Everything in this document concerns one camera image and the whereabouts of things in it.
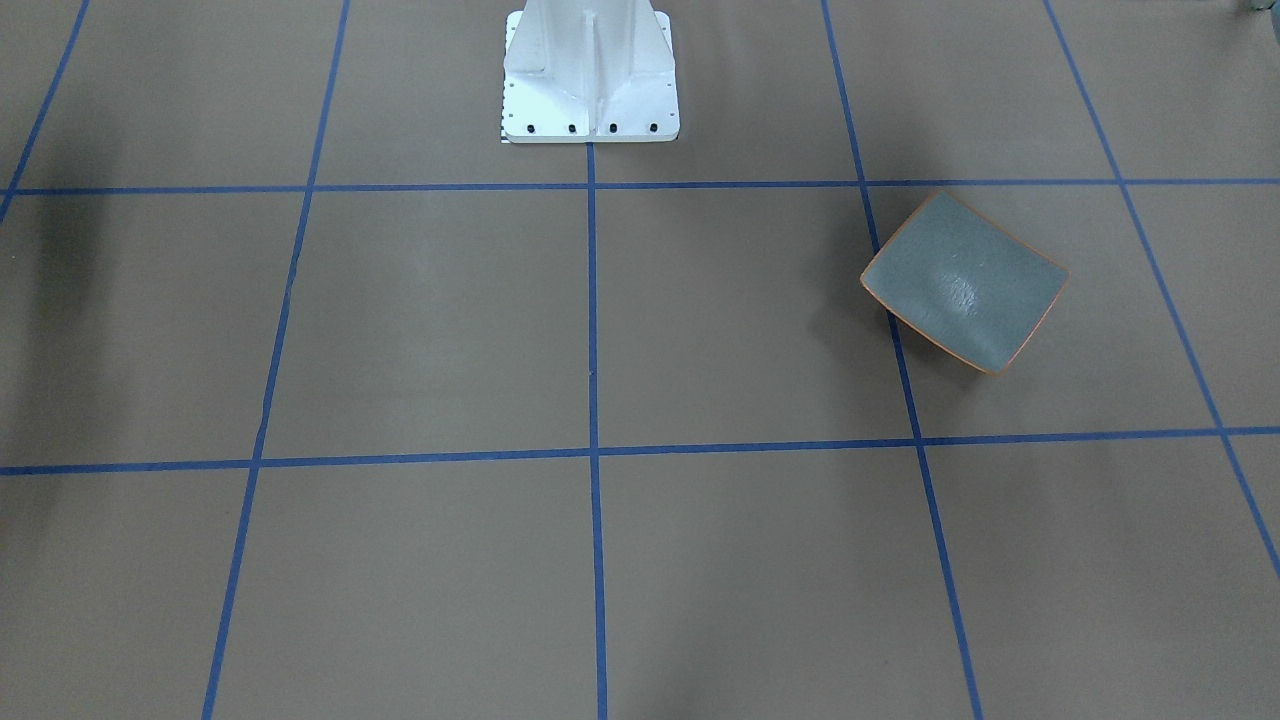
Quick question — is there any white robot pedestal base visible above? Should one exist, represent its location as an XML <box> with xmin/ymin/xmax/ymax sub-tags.
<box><xmin>500</xmin><ymin>1</ymin><xmax>681</xmax><ymax>143</ymax></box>

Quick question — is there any grey square plate orange rim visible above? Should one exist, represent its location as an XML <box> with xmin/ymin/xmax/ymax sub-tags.
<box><xmin>860</xmin><ymin>191</ymin><xmax>1071</xmax><ymax>375</ymax></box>

